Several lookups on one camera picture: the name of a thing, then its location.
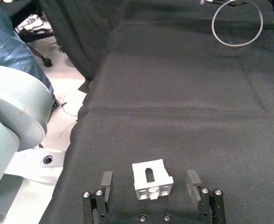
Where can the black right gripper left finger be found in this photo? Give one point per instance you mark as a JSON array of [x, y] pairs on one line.
[[107, 186]]

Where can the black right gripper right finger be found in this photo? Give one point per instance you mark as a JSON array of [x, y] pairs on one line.
[[192, 184]]

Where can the small white plastic piece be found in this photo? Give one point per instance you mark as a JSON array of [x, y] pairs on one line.
[[150, 182]]

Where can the black table cloth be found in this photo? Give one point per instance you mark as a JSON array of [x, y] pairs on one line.
[[174, 105]]

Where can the pale grey robot body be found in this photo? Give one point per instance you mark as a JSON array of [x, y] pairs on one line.
[[8, 112]]

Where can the black office chair base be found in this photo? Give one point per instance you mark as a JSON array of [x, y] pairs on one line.
[[37, 32]]

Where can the person's leg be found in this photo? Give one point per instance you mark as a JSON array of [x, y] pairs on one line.
[[8, 46]]

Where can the person's shoe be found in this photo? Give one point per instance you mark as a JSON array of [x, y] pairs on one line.
[[31, 22]]

